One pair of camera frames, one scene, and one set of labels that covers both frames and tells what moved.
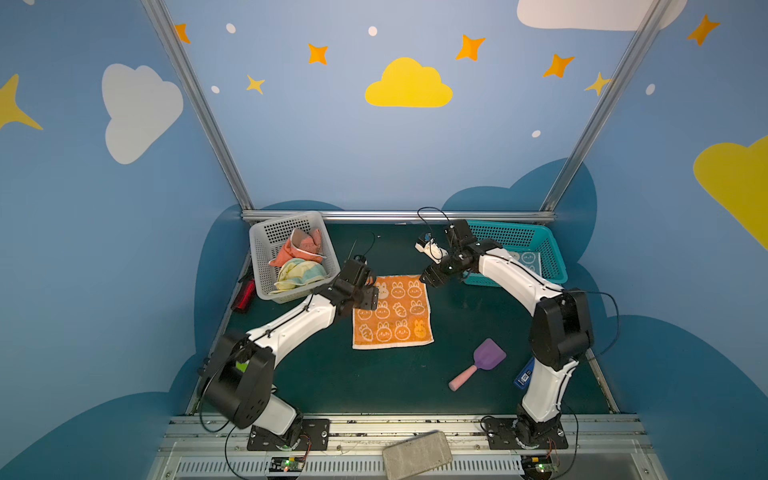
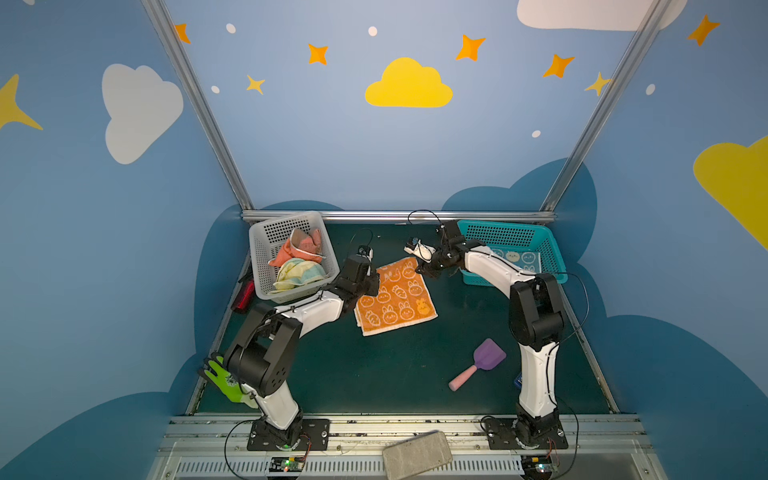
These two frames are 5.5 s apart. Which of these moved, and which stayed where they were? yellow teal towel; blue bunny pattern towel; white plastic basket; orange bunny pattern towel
Moved: orange bunny pattern towel
Stayed: yellow teal towel; white plastic basket; blue bunny pattern towel
